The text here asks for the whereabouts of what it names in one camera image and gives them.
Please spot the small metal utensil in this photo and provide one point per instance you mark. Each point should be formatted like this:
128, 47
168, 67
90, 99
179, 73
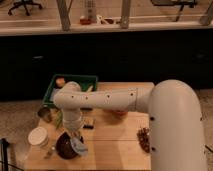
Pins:
50, 152

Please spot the green plastic tray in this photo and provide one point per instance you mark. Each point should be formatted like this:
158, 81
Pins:
85, 82

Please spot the black and wood block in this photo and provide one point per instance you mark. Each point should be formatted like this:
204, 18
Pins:
88, 123

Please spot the clear bottle on shelf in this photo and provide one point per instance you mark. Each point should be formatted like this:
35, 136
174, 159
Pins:
90, 10

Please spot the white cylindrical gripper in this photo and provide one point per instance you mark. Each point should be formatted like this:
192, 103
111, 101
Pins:
72, 119

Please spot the green vegetable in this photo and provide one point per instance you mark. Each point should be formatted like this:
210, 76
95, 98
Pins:
59, 119

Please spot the orange food item in tray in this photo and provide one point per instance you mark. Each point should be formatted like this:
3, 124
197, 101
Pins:
60, 82

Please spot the black stand at left edge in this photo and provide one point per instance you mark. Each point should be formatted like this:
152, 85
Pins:
3, 154

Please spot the red bowl on shelf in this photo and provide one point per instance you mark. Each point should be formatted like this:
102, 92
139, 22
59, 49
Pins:
85, 21

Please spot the black office chair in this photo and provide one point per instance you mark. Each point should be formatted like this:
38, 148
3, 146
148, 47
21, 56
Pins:
24, 3

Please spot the orange small bowl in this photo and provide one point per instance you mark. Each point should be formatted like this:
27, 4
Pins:
118, 113

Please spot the dark purple bowl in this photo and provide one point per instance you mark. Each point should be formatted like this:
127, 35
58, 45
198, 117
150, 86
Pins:
64, 148

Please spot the light blue towel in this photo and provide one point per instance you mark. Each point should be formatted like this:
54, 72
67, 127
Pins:
78, 146

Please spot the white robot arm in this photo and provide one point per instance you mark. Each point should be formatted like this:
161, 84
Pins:
176, 130

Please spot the brown dried food pile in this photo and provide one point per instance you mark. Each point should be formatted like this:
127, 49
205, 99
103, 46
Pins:
143, 137

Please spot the white round lidded container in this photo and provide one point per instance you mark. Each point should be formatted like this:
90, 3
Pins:
38, 137

